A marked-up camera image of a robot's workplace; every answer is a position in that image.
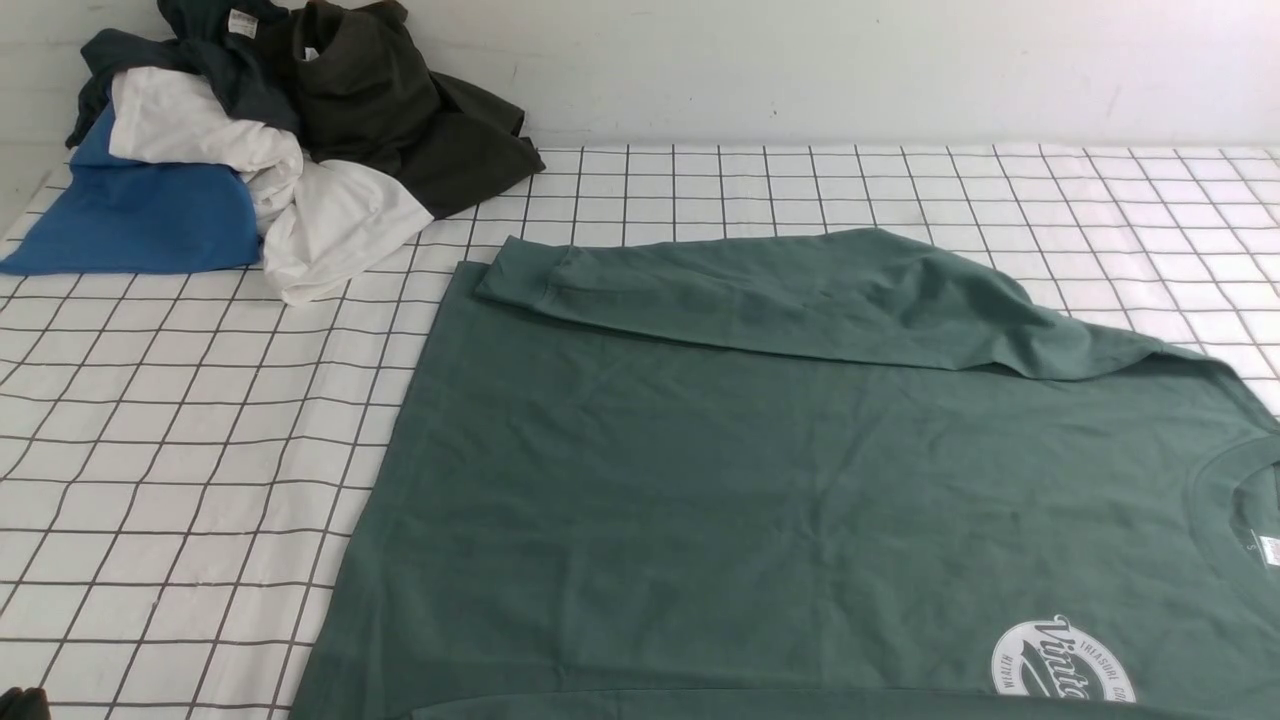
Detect dark olive shirt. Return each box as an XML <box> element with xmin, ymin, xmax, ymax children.
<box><xmin>280</xmin><ymin>1</ymin><xmax>545</xmax><ymax>218</ymax></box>

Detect blue shirt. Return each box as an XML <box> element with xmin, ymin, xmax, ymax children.
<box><xmin>1</xmin><ymin>106</ymin><xmax>260</xmax><ymax>275</ymax></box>

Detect green long-sleeved shirt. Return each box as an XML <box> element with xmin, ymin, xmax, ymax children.
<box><xmin>291</xmin><ymin>229</ymin><xmax>1277</xmax><ymax>719</ymax></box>

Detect white grid tablecloth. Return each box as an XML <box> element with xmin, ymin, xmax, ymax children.
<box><xmin>1</xmin><ymin>143</ymin><xmax>1279</xmax><ymax>719</ymax></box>

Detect dark teal shirt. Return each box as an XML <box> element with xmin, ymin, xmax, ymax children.
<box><xmin>64</xmin><ymin>1</ymin><xmax>301</xmax><ymax>149</ymax></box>

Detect dark object at corner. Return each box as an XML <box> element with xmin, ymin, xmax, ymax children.
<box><xmin>0</xmin><ymin>687</ymin><xmax>51</xmax><ymax>720</ymax></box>

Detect white shirt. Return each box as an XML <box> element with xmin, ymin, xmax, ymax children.
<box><xmin>109</xmin><ymin>67</ymin><xmax>433</xmax><ymax>305</ymax></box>

